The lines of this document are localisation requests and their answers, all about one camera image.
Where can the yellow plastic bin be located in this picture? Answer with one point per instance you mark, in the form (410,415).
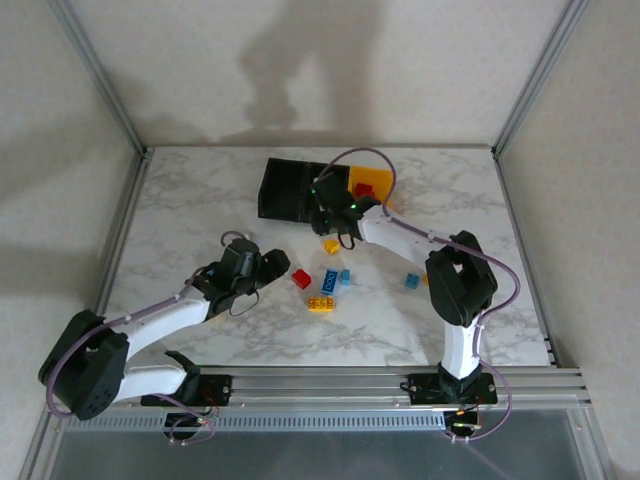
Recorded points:
(375,175)

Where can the aluminium side rail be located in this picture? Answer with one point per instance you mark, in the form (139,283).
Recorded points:
(123,225)
(526,250)

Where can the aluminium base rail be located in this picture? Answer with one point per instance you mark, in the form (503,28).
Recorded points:
(320,387)

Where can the light blue small lego brick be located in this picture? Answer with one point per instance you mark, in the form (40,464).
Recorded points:
(345,276)

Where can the long yellow lego brick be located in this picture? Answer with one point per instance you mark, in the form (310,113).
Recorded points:
(321,303)

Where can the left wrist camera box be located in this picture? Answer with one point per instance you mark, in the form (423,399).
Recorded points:
(241,257)

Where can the aluminium frame post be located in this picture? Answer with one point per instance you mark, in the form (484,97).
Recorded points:
(101,75)
(540,75)

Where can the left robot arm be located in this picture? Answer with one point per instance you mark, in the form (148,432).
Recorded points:
(170,320)

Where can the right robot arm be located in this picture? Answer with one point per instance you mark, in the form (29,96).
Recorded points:
(465,350)

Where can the red lego brick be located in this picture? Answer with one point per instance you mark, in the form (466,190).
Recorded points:
(365,191)
(301,278)

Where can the dark blue long lego brick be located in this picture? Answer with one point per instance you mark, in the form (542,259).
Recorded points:
(328,282)

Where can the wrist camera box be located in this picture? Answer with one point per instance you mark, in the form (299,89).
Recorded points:
(331,192)
(241,257)

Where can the grey translucent panel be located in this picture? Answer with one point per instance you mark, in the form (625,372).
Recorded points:
(320,457)

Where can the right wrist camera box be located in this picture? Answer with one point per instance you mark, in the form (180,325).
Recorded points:
(331,192)

